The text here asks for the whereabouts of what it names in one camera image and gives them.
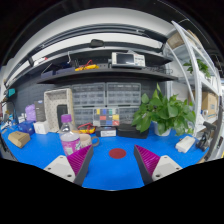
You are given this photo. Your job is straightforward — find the white power adapter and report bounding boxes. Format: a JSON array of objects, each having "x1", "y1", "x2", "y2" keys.
[{"x1": 175, "y1": 136, "x2": 195, "y2": 153}]

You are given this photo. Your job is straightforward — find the white oscilloscope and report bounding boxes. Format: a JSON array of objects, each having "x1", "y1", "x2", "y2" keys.
[{"x1": 112, "y1": 52, "x2": 145, "y2": 68}]

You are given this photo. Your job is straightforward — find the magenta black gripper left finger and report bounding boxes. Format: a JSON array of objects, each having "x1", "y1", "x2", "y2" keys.
[{"x1": 44, "y1": 145, "x2": 93, "y2": 186}]

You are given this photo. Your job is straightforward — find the small cardboard box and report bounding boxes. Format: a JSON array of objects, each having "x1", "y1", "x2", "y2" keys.
[{"x1": 8, "y1": 131, "x2": 30, "y2": 148}]

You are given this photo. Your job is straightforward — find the black clamp tool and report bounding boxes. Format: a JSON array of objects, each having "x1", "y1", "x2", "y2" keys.
[{"x1": 196, "y1": 122, "x2": 216, "y2": 151}]

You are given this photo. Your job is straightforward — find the dark wall shelf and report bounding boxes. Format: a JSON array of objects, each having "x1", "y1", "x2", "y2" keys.
[{"x1": 38, "y1": 68, "x2": 177, "y2": 84}]

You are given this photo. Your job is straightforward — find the purple bag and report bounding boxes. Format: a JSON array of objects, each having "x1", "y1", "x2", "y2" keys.
[{"x1": 25, "y1": 104, "x2": 36, "y2": 121}]

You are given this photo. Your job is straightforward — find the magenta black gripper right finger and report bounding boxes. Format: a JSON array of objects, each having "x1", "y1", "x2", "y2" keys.
[{"x1": 134, "y1": 145, "x2": 182, "y2": 185}]

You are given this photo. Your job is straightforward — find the grey drawer cabinet right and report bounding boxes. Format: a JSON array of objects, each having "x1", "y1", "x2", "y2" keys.
[{"x1": 106, "y1": 82, "x2": 141, "y2": 106}]

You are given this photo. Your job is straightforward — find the green potted plant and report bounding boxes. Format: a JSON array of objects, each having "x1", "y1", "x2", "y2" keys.
[{"x1": 132, "y1": 86, "x2": 196, "y2": 136}]

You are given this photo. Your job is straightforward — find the colourful parts organizer box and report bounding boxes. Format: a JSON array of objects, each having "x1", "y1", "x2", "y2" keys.
[{"x1": 93, "y1": 108, "x2": 120, "y2": 127}]

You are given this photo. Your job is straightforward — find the white metal shelving rack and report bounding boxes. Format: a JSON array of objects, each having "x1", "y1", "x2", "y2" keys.
[{"x1": 166, "y1": 21, "x2": 223, "y2": 161}]

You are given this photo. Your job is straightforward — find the black flat case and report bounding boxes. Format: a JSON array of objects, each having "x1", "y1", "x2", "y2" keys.
[{"x1": 117, "y1": 124, "x2": 149, "y2": 139}]

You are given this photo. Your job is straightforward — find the beige ceramic mug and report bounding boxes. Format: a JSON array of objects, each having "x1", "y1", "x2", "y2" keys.
[{"x1": 80, "y1": 134, "x2": 99, "y2": 148}]

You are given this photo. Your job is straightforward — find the grey drawer cabinet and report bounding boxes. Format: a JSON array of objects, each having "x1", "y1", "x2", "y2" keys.
[
  {"x1": 72, "y1": 83, "x2": 105, "y2": 107},
  {"x1": 106, "y1": 82, "x2": 141, "y2": 106}
]

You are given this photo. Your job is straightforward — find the red yellow multimeter leads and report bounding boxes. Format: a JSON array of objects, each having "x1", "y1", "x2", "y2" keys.
[{"x1": 78, "y1": 123, "x2": 96, "y2": 134}]

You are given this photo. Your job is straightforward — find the blue small box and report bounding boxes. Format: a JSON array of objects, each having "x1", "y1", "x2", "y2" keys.
[{"x1": 18, "y1": 121, "x2": 35, "y2": 135}]

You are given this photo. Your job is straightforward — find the yellow red tool on shelf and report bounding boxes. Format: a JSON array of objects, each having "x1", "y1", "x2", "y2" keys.
[{"x1": 76, "y1": 60, "x2": 99, "y2": 71}]

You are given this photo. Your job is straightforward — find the red round marker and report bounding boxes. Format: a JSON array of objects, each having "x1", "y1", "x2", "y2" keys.
[{"x1": 109, "y1": 148, "x2": 126, "y2": 159}]

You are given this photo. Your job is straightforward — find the grey drawer cabinet left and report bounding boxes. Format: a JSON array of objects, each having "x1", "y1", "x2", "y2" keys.
[{"x1": 72, "y1": 83, "x2": 105, "y2": 107}]

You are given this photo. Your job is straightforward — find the cardboard box top rack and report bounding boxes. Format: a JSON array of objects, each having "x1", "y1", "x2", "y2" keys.
[{"x1": 168, "y1": 30, "x2": 200, "y2": 49}]

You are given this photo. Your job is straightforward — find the black white labelled box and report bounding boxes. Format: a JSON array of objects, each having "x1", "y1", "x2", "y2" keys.
[{"x1": 95, "y1": 127, "x2": 116, "y2": 137}]

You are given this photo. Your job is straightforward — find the clear bottle purple cap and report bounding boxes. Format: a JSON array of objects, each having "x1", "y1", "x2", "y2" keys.
[{"x1": 59, "y1": 114, "x2": 81, "y2": 156}]

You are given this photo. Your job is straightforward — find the small plant on rack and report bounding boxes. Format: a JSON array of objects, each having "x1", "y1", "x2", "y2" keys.
[{"x1": 184, "y1": 59, "x2": 211, "y2": 78}]

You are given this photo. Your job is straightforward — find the cardboard box on rack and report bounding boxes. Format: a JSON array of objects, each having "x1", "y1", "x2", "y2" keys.
[{"x1": 199, "y1": 92, "x2": 218, "y2": 120}]

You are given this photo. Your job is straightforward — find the beige perforated tray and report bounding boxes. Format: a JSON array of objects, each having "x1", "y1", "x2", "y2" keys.
[{"x1": 44, "y1": 88, "x2": 74, "y2": 133}]

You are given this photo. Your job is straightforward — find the white small box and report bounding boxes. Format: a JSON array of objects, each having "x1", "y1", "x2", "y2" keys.
[{"x1": 34, "y1": 121, "x2": 49, "y2": 134}]

